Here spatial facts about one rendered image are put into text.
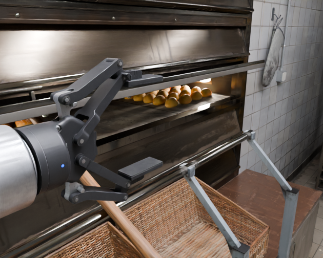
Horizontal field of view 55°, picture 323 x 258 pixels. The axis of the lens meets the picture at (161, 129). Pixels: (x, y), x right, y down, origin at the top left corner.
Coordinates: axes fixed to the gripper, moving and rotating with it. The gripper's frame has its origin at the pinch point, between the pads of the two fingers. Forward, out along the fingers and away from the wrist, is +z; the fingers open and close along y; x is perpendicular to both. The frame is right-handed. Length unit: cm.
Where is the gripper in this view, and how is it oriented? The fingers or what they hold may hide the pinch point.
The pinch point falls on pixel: (151, 122)
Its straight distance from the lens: 47.3
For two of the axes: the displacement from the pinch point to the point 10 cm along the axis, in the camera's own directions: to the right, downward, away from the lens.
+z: 6.6, -2.3, 7.2
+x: 7.5, 2.0, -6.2
